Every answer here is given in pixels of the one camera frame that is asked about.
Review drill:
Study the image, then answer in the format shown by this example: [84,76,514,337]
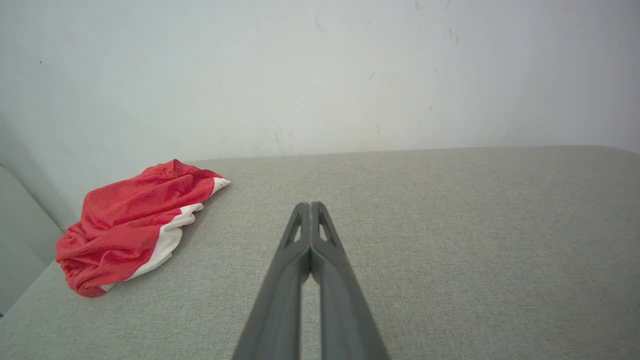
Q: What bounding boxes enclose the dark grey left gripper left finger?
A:
[232,202,312,360]

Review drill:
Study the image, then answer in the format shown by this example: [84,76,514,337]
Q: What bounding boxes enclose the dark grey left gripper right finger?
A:
[310,202,391,360]

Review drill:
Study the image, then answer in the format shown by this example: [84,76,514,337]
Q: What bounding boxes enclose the red shorts with white stripe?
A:
[55,159,232,299]

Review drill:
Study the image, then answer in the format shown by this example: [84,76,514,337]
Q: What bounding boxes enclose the grey fabric sofa cushion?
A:
[0,145,640,360]

